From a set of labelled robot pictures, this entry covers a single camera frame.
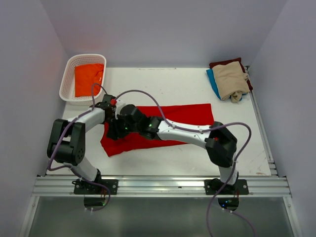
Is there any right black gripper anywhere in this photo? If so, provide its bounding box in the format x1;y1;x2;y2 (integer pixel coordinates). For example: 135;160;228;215
107;113;141;140

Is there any red t shirt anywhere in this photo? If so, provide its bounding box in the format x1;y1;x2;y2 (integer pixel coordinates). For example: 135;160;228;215
99;103;215;158

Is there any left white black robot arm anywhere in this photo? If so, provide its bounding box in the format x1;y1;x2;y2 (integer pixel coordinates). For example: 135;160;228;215
47;95;118;196

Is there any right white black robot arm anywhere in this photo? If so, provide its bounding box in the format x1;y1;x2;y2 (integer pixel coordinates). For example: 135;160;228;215
102;104;238;194

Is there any orange t shirt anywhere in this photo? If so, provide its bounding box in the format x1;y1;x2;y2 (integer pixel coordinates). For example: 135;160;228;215
75;63;104;97

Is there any white plastic basket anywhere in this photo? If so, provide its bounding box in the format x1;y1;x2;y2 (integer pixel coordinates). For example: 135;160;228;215
59;54;107;106

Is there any blue folded t shirt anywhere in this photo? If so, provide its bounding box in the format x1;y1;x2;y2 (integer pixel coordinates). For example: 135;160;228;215
206;69;231;100

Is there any maroon folded t shirt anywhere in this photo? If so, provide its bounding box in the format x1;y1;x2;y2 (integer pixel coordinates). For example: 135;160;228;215
209;57;254;92

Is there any beige folded t shirt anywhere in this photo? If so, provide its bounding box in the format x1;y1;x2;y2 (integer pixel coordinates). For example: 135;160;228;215
212;61;250;103

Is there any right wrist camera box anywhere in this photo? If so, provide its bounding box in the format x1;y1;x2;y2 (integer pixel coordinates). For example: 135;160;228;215
110;99;126;119

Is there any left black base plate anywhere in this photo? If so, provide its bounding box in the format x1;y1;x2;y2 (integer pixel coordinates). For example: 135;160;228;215
72;179;118;195

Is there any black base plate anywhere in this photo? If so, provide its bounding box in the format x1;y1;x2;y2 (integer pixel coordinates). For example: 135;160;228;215
204;178;249;195
72;179;118;195

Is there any aluminium mounting rail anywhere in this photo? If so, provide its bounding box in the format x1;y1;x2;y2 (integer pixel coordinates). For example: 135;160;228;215
32;161;291;198

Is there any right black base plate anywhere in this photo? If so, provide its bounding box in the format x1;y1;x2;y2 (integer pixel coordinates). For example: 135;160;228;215
204;178;249;195

